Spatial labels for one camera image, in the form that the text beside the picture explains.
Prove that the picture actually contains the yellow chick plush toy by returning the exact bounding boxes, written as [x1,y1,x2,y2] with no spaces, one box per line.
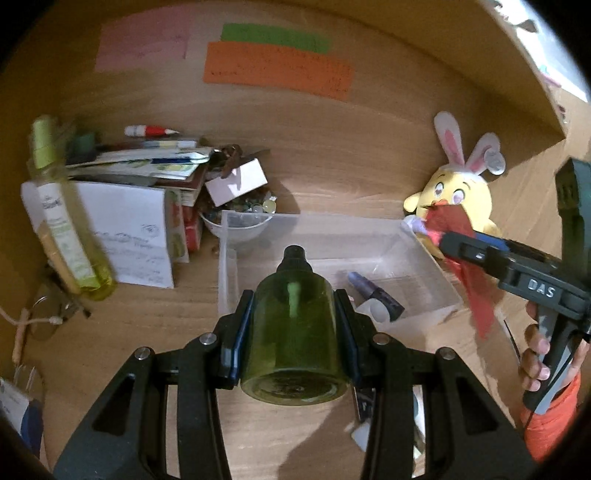
[403,111,506,259]

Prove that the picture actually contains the small white box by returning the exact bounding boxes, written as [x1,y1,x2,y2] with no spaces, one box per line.
[205,158,267,207]

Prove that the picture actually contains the orange paper note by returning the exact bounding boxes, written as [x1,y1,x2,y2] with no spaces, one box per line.
[204,41,355,101]

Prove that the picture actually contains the red white marker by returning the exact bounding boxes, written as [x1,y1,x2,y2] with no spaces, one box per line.
[124,125,180,138]

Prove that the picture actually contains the green paper note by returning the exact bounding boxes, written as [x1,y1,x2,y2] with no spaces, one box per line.
[221,23,331,54]

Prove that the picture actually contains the person's right hand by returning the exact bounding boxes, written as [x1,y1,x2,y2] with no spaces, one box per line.
[517,301,591,393]

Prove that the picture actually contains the yellow-green spray bottle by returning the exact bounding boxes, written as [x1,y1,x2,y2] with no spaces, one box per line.
[29,115,116,301]

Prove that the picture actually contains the red paper envelope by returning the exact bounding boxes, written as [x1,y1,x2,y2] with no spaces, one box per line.
[426,204,496,339]

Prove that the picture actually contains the white blue card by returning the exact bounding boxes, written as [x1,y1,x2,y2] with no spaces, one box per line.
[0,379,43,458]

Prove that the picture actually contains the stack of books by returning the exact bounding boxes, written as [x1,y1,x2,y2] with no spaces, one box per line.
[64,133,219,252]

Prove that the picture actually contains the white paper booklet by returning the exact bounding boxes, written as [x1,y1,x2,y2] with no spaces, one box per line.
[21,181,174,288]

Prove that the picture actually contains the clear plastic storage bin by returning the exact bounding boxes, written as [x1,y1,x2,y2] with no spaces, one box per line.
[217,213,462,326]

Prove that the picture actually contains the dark green pump bottle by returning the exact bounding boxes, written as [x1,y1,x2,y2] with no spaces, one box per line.
[240,245,348,406]

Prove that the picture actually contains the glass bowl of trinkets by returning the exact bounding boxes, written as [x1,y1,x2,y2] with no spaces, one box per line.
[199,192,277,241]

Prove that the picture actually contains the blue lip balm tube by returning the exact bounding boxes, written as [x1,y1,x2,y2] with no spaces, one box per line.
[348,272,405,322]

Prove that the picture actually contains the pink paper note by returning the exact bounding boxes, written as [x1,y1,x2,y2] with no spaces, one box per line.
[94,4,195,72]

